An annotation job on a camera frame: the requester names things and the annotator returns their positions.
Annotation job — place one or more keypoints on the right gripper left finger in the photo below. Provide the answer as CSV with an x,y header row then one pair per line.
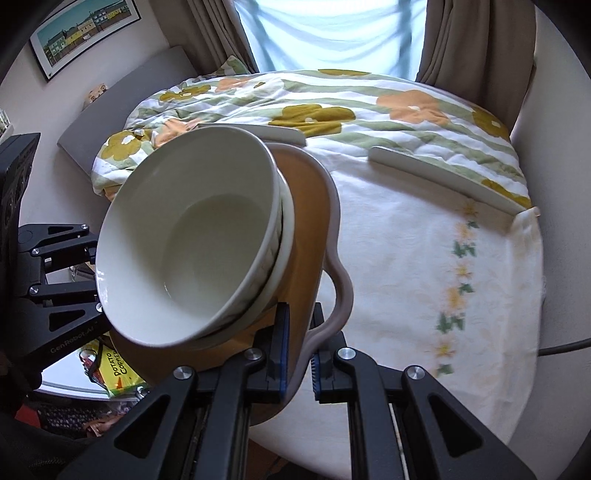
x,y
195,424

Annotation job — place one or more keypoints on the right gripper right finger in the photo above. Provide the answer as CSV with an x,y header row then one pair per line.
x,y
404,424

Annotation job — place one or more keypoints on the small white bowl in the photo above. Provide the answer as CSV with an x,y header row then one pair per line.
x,y
190,238

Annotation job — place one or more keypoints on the pink square bowl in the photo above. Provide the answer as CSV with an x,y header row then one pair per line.
x,y
314,252

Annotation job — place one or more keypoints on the cream green bowl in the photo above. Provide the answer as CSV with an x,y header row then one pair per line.
x,y
281,258

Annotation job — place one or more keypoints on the person's left hand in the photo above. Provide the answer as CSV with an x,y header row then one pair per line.
x,y
99,427

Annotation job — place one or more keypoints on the yellow snack bag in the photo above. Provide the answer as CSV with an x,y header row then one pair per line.
x,y
104,367

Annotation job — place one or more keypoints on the floral white tablecloth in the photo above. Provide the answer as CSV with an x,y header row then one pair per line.
x,y
440,280

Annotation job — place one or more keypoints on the grey headboard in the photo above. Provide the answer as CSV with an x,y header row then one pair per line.
x,y
83,138

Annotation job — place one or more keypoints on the black lamp stand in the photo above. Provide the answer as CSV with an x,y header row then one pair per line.
x,y
565,348

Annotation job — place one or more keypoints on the framed townscape picture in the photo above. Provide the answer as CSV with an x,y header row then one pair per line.
x,y
77,27

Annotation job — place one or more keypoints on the green patterned pillow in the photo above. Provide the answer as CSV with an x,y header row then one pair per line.
x,y
230,67

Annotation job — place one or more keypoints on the left brown curtain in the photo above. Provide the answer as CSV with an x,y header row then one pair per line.
x,y
208,31

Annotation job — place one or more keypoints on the brown curtain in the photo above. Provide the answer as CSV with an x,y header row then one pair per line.
x,y
208,31
481,51

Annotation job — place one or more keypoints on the floral quilt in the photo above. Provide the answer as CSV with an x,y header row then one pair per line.
x,y
342,114

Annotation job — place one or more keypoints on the right brown curtain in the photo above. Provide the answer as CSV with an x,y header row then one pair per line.
x,y
481,51

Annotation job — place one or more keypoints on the blue window cloth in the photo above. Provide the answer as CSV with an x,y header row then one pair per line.
x,y
380,37

